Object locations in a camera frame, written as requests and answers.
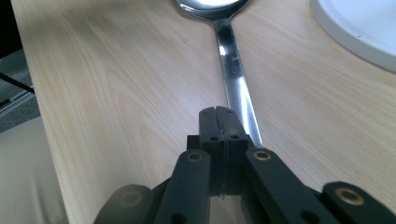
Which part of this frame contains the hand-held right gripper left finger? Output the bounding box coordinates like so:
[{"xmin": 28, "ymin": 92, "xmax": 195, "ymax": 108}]
[{"xmin": 186, "ymin": 105, "xmax": 226, "ymax": 197}]

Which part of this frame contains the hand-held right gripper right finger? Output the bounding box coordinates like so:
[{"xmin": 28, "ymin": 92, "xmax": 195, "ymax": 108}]
[{"xmin": 216, "ymin": 105, "xmax": 256, "ymax": 196}]

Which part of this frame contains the metal spoon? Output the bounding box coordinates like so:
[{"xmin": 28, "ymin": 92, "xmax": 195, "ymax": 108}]
[{"xmin": 175, "ymin": 0, "xmax": 264, "ymax": 147}]

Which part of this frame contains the white plate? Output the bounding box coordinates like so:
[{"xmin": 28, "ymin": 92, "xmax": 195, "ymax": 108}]
[{"xmin": 309, "ymin": 0, "xmax": 396, "ymax": 74}]

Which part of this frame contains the black cable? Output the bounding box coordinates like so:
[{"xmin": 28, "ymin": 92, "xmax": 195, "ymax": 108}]
[{"xmin": 0, "ymin": 72, "xmax": 35, "ymax": 95}]

